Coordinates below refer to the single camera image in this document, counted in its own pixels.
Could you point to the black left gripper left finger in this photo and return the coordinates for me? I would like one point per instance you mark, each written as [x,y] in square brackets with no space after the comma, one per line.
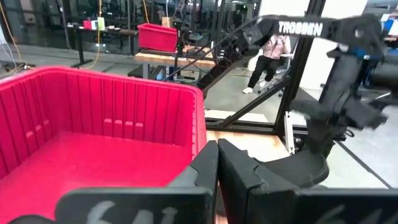
[140,205]

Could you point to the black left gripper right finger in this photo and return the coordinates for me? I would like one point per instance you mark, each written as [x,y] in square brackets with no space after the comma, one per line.
[248,199]

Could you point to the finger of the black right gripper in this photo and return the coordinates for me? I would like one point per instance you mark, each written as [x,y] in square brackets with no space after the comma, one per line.
[219,73]

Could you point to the black rubber slide sandal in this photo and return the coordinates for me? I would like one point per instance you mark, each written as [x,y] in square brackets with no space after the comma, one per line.
[298,169]

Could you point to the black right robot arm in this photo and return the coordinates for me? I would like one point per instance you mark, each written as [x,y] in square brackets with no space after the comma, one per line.
[329,31]

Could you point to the large red plastic bin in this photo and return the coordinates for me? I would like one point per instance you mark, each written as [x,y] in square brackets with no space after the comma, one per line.
[93,168]

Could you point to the small red plastic bin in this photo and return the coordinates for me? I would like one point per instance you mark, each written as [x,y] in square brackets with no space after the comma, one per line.
[157,39]

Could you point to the person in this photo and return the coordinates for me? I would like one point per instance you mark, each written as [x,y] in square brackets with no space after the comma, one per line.
[269,67]

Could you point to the wooden workcell table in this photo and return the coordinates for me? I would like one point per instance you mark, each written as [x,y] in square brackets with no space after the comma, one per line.
[161,59]

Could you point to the blue lit monitor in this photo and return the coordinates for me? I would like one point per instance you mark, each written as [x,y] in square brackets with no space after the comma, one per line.
[390,26]

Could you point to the black work table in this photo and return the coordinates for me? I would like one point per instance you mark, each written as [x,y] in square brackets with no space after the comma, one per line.
[79,46]

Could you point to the black aluminium rig frame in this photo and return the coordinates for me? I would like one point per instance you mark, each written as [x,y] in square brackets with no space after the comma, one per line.
[295,77]

